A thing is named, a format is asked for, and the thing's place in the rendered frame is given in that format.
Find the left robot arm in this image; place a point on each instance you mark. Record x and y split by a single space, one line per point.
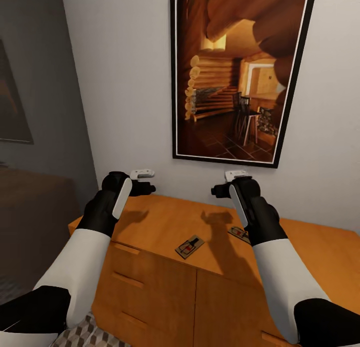
64 295

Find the picture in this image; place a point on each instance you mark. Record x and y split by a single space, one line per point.
234 66

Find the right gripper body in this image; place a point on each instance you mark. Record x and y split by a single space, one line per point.
221 191

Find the mousetrap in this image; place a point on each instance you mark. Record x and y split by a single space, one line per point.
239 233
190 246

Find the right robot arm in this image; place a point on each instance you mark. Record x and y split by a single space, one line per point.
299 307

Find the cabinet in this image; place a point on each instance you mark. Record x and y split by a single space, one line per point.
150 296

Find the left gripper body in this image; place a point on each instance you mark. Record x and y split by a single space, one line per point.
142 188

